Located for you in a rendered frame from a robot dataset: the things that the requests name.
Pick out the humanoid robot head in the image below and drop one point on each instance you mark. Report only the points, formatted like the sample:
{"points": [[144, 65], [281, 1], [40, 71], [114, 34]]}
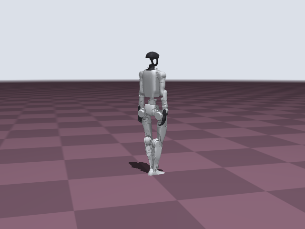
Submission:
{"points": [[152, 56]]}

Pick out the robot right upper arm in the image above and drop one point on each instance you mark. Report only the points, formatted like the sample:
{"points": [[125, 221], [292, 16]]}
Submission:
{"points": [[161, 76]]}

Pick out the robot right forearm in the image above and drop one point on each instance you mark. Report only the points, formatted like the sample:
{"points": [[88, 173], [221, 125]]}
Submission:
{"points": [[164, 101]]}

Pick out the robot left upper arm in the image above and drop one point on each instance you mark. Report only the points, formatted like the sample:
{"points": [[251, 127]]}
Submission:
{"points": [[141, 85]]}

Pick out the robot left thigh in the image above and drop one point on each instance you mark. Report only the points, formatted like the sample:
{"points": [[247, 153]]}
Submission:
{"points": [[147, 125]]}

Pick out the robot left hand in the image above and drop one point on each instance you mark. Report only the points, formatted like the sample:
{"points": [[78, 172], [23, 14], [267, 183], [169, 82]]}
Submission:
{"points": [[139, 118]]}

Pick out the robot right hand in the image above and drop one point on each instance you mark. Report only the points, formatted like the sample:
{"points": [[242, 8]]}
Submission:
{"points": [[164, 117]]}

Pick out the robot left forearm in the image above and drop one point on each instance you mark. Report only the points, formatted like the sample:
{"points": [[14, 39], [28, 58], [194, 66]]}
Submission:
{"points": [[141, 100]]}

